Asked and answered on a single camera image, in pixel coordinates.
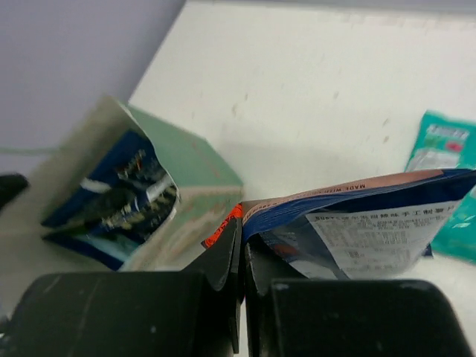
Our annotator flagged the blue Burts crisps bag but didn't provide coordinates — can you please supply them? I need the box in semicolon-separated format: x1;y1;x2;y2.
201;203;242;249

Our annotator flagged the dark blue snack bag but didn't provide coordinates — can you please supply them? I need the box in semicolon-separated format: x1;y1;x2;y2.
242;170;455;280

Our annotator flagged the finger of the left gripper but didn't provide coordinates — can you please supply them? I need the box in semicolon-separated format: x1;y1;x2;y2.
0;173;29;210

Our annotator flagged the blue Doritos bag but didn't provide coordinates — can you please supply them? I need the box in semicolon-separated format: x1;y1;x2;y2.
42;130;178;271

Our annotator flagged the green paper bag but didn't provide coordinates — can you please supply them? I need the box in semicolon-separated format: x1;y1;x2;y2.
0;95;245;272

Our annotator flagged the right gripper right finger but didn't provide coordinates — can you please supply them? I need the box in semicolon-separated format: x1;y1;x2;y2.
244;238;475;356

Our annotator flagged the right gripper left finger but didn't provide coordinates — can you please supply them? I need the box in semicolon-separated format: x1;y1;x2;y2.
7;219;242;356

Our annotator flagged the teal candy packet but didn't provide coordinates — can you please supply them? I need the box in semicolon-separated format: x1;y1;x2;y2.
405;111;475;263

